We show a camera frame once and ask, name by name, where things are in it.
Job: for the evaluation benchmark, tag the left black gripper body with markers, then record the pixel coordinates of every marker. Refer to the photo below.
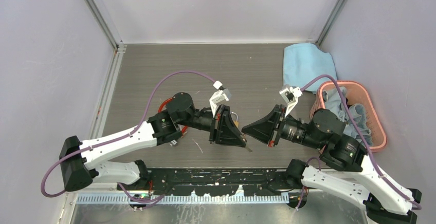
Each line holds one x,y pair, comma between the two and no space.
217,131

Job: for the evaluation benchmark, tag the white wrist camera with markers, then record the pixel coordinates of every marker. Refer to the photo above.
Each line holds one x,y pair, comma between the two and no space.
290,95
218,97

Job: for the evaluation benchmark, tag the white slotted cable duct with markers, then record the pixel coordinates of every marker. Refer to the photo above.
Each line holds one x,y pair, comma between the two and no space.
239,198

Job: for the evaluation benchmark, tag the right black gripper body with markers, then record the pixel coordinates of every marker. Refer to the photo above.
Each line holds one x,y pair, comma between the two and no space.
271,132

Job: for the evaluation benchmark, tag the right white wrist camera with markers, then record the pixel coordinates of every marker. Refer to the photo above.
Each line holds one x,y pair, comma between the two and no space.
290,95

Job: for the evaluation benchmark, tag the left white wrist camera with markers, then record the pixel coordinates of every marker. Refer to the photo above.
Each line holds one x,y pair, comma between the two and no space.
218,97

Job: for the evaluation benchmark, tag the light blue cloth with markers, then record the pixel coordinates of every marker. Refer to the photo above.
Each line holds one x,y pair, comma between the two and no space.
303,62

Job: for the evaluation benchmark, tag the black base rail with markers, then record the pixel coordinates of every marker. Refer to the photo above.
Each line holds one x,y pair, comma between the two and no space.
215,182

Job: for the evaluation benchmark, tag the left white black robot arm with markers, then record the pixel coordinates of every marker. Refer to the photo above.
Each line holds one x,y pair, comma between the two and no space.
90,161

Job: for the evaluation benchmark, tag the brass padlock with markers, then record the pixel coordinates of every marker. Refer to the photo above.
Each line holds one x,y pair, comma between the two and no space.
235,118

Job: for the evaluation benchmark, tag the pink plastic basket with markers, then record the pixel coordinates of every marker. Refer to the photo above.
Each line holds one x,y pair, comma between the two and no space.
356,93

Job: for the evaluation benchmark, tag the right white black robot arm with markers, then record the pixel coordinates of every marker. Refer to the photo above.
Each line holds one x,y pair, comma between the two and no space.
354,178

